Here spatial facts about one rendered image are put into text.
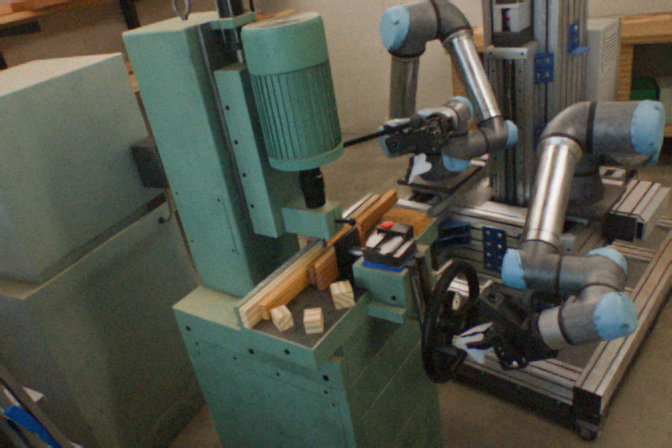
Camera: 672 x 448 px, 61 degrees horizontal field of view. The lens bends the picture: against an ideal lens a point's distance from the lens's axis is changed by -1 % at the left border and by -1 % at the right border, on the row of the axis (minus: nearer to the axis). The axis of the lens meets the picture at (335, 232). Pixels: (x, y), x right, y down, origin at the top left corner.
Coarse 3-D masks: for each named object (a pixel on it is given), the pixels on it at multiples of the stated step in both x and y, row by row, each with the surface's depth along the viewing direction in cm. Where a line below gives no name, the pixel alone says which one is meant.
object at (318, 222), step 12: (288, 204) 143; (300, 204) 142; (336, 204) 138; (288, 216) 142; (300, 216) 139; (312, 216) 137; (324, 216) 135; (336, 216) 138; (288, 228) 144; (300, 228) 141; (312, 228) 139; (324, 228) 137; (336, 228) 139
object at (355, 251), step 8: (352, 232) 140; (336, 240) 137; (344, 240) 138; (352, 240) 141; (336, 248) 137; (344, 248) 138; (352, 248) 140; (360, 248) 139; (336, 256) 138; (344, 256) 139; (352, 256) 141; (360, 256) 139; (344, 264) 139; (352, 264) 143; (344, 272) 140
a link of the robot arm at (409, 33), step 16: (432, 0) 162; (384, 16) 163; (400, 16) 158; (416, 16) 159; (432, 16) 160; (384, 32) 165; (400, 32) 159; (416, 32) 160; (432, 32) 162; (400, 48) 164; (416, 48) 164; (400, 64) 170; (416, 64) 171; (400, 80) 174; (416, 80) 176; (400, 96) 178; (400, 112) 183; (384, 128) 191; (384, 144) 193
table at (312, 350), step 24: (432, 240) 159; (312, 288) 138; (360, 288) 135; (336, 312) 128; (360, 312) 132; (384, 312) 132; (408, 312) 131; (264, 336) 126; (288, 336) 123; (312, 336) 122; (336, 336) 125; (288, 360) 125; (312, 360) 120
